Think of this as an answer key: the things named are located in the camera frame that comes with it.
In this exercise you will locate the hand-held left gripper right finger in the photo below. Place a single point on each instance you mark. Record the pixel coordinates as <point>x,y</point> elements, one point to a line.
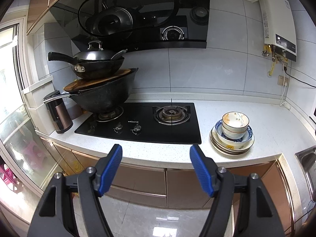
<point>202,170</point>

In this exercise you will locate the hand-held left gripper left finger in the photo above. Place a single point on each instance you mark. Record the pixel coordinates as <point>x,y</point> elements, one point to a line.
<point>111,167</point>

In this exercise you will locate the large bear print plate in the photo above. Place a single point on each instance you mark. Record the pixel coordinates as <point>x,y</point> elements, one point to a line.
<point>237,149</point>

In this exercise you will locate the blue floral bowl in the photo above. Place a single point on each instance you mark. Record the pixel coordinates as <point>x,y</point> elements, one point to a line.
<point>217,127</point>

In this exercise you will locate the brown base cabinet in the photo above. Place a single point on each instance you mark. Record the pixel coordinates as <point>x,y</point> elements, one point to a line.
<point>185,187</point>

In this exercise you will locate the black glass gas stove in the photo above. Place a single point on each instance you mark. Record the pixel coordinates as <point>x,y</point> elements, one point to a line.
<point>145,130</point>

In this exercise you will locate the large black wok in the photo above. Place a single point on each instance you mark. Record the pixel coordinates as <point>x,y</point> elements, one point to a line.
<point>106,96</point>

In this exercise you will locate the brown metal kettle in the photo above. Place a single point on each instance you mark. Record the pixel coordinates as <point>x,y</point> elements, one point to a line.
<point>61,114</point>

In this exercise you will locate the round wooden board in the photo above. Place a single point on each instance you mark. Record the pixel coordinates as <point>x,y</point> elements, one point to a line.
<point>74,85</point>

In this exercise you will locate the small black wok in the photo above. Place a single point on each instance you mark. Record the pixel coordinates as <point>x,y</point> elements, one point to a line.
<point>98,68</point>

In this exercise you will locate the pink plastic stool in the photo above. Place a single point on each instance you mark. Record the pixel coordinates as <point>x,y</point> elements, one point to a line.
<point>8,175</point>

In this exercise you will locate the sliding glass door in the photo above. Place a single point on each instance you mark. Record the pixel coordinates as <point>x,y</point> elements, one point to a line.
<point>14,128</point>

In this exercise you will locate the stainless steel sink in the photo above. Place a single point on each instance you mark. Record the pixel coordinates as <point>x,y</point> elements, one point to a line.
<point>308,163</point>

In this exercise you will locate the dark metal wok lid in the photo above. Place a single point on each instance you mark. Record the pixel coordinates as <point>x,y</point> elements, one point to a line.
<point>98,54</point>

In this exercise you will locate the metal spatula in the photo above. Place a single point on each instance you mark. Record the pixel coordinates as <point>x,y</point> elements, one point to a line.
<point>121,51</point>

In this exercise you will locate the black glass range hood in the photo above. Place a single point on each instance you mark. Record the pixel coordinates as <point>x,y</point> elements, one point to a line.
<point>148,29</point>

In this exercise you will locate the white gas water heater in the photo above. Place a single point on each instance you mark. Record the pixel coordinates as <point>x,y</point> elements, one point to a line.
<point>276,17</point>

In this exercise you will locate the brown upper cabinet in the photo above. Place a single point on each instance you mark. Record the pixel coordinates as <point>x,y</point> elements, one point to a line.
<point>39,5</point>

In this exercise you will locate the beige double wall outlet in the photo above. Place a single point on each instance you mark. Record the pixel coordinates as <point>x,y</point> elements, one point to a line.
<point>281,80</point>

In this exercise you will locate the small white wall outlet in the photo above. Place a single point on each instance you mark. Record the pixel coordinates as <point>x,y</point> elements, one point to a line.
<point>285,66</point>

